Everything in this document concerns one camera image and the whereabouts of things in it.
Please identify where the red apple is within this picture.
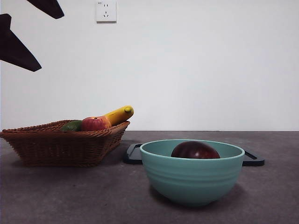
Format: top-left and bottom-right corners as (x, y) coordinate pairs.
(81, 116), (112, 132)

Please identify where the green fruit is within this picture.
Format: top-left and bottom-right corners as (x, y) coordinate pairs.
(60, 120), (83, 132)

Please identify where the brown wicker basket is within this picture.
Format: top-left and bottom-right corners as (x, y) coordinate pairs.
(0, 120), (130, 168)

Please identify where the yellow banana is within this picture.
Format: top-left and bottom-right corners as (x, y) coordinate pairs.
(102, 105), (134, 127)

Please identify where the white wall socket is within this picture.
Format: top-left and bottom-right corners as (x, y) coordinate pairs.
(96, 0), (117, 23)

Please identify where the dark red plum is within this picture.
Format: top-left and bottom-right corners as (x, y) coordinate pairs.
(171, 140), (221, 160)

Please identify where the dark green rectangular tray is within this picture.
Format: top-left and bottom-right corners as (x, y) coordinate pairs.
(122, 143), (265, 167)

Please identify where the teal ribbed bowl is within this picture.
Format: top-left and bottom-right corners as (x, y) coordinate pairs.
(139, 139), (245, 208)

